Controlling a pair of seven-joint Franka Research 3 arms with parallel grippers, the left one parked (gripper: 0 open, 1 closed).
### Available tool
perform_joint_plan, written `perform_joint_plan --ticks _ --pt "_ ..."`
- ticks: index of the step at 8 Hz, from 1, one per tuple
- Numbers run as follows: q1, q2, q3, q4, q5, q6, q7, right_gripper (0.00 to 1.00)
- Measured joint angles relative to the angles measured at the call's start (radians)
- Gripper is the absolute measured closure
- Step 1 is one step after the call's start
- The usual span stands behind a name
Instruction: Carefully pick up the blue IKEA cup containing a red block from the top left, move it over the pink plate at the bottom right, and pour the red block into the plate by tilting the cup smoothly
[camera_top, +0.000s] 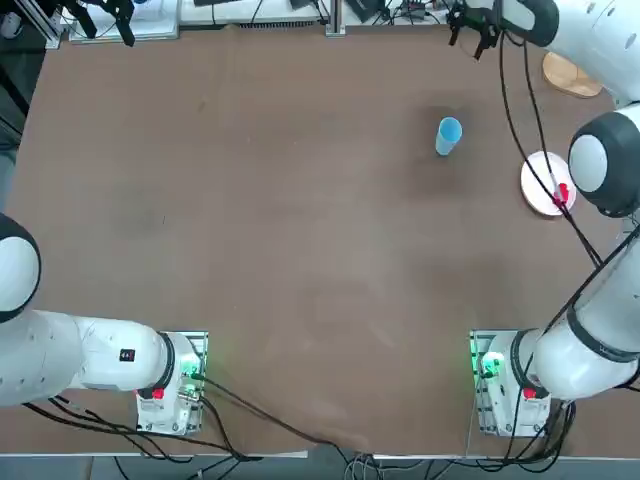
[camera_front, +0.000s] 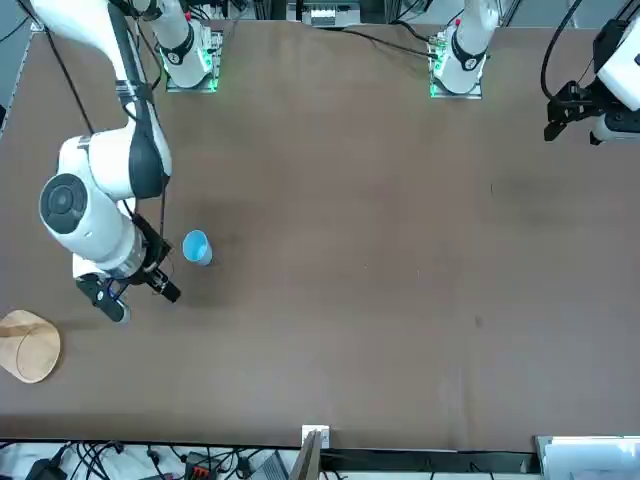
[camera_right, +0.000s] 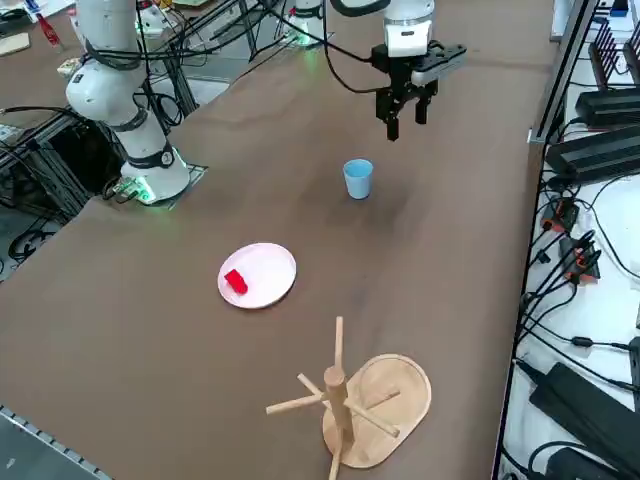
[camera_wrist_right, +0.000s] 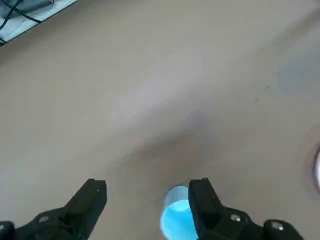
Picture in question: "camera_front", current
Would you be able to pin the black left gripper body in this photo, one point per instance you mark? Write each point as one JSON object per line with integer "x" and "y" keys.
{"x": 575, "y": 102}

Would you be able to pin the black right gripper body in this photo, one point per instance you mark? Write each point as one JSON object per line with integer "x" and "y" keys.
{"x": 155, "y": 250}

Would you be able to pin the blue plastic cup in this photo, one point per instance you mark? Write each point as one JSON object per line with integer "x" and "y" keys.
{"x": 197, "y": 247}

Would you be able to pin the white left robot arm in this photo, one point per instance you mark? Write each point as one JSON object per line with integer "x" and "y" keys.
{"x": 467, "y": 45}

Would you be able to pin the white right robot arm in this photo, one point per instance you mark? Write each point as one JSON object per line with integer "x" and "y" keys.
{"x": 100, "y": 165}

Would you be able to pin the white tray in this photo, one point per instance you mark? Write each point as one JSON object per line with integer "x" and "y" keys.
{"x": 590, "y": 455}

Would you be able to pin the aluminium profile post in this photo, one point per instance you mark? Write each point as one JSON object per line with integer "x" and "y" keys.
{"x": 307, "y": 460}

